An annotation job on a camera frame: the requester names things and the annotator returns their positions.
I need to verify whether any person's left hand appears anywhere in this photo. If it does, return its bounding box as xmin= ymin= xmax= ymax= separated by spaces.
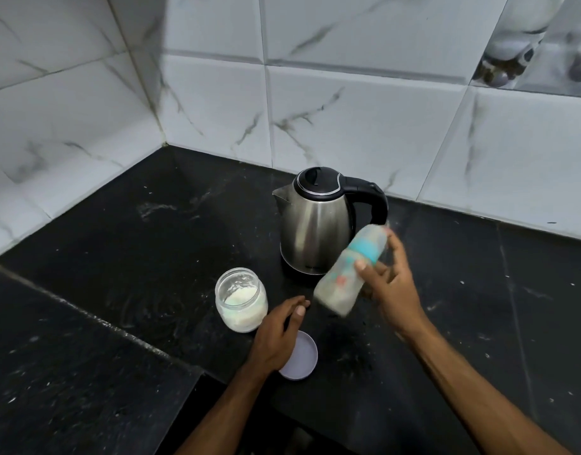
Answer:
xmin=245 ymin=296 xmax=312 ymax=380

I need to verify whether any person's right hand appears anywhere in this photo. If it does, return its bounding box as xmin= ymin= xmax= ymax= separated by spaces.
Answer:
xmin=355 ymin=227 xmax=433 ymax=342

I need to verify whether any white jar lid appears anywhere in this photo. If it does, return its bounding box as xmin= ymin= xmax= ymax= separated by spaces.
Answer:
xmin=278 ymin=330 xmax=319 ymax=382

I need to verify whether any glass jar of white powder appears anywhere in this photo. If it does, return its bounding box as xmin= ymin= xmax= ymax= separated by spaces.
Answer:
xmin=215 ymin=267 xmax=269 ymax=334

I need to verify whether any teal bottle nipple ring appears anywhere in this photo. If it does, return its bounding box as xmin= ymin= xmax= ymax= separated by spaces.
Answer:
xmin=348 ymin=236 xmax=386 ymax=267

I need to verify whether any clear baby bottle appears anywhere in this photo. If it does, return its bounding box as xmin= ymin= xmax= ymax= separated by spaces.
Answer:
xmin=313 ymin=250 xmax=367 ymax=317

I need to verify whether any clear dome bottle cap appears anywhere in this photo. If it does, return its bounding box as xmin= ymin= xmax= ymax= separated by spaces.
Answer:
xmin=356 ymin=224 xmax=389 ymax=250

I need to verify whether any steel electric kettle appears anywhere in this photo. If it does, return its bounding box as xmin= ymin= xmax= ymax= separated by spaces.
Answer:
xmin=272 ymin=167 xmax=390 ymax=276

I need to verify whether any person's right forearm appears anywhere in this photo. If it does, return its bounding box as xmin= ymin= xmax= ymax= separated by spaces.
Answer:
xmin=399 ymin=322 xmax=575 ymax=455

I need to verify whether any person's left forearm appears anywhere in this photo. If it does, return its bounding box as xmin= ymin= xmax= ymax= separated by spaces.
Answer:
xmin=176 ymin=364 xmax=272 ymax=455

